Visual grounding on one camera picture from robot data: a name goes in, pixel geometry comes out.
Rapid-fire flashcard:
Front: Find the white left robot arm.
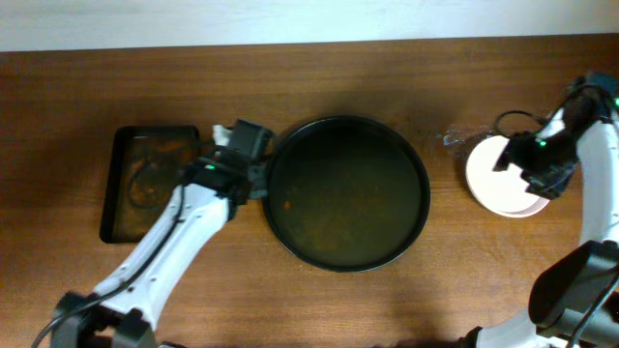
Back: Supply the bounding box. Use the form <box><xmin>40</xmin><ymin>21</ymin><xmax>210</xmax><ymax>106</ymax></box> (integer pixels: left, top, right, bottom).
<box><xmin>32</xmin><ymin>140</ymin><xmax>268</xmax><ymax>347</ymax></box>

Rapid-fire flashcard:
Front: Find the black rectangular tray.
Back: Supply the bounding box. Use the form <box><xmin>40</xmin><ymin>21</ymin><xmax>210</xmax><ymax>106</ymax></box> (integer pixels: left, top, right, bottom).
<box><xmin>100</xmin><ymin>126</ymin><xmax>200</xmax><ymax>244</ymax></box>

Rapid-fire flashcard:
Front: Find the pale grey plate bottom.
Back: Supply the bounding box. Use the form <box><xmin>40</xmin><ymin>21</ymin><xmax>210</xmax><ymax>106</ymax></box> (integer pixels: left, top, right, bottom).
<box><xmin>465</xmin><ymin>135</ymin><xmax>549</xmax><ymax>211</ymax></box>

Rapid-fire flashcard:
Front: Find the cream plate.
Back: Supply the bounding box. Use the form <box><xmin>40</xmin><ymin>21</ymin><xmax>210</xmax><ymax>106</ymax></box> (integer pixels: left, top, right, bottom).
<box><xmin>487</xmin><ymin>199</ymin><xmax>549</xmax><ymax>218</ymax></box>

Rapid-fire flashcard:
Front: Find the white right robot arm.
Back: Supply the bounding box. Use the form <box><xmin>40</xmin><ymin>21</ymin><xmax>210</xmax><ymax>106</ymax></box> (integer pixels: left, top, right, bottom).
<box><xmin>457</xmin><ymin>72</ymin><xmax>618</xmax><ymax>348</ymax></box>

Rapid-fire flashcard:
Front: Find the black round tray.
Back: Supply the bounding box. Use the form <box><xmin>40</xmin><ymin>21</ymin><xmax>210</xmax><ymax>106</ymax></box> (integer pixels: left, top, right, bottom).
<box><xmin>262</xmin><ymin>115</ymin><xmax>431</xmax><ymax>273</ymax></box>

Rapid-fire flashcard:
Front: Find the black right camera cable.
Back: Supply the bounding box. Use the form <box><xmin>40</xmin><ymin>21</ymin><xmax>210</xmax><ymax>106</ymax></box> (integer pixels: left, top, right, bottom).
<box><xmin>492</xmin><ymin>81</ymin><xmax>605</xmax><ymax>141</ymax></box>

